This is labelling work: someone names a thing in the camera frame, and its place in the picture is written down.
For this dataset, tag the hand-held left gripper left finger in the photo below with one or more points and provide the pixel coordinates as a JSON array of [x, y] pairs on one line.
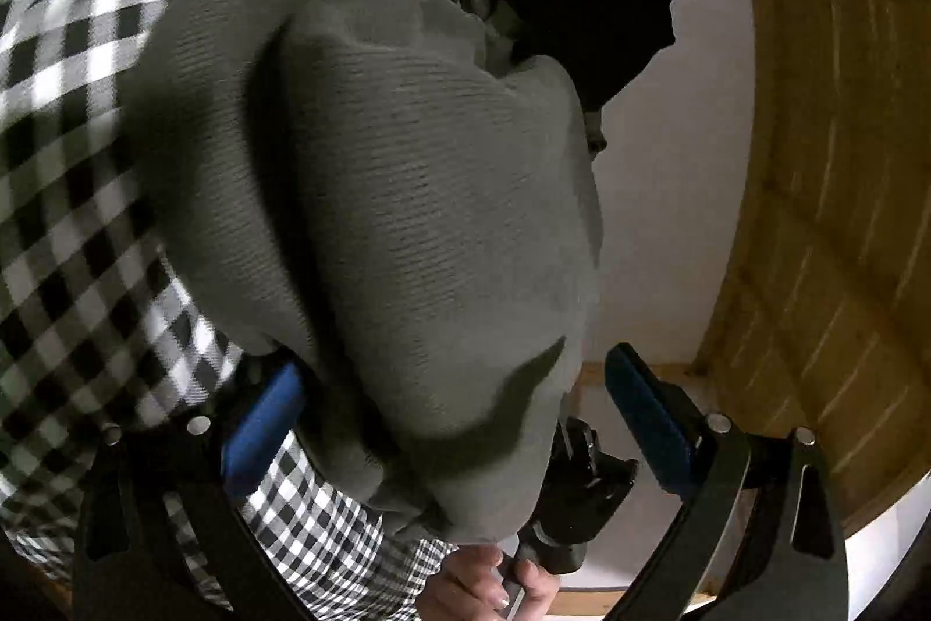
[[262, 432]]

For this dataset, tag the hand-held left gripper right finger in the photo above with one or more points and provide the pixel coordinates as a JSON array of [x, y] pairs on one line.
[[647, 424]]

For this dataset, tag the grey zip hoodie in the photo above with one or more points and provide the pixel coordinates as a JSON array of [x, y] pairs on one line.
[[400, 213]]

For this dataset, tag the person's right hand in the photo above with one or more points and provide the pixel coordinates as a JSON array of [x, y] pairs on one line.
[[465, 592]]

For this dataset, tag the black white checked bedsheet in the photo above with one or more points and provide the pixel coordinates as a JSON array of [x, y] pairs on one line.
[[65, 170]]

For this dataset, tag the wooden bunk bed frame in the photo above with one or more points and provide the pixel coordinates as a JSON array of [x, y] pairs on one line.
[[836, 155]]

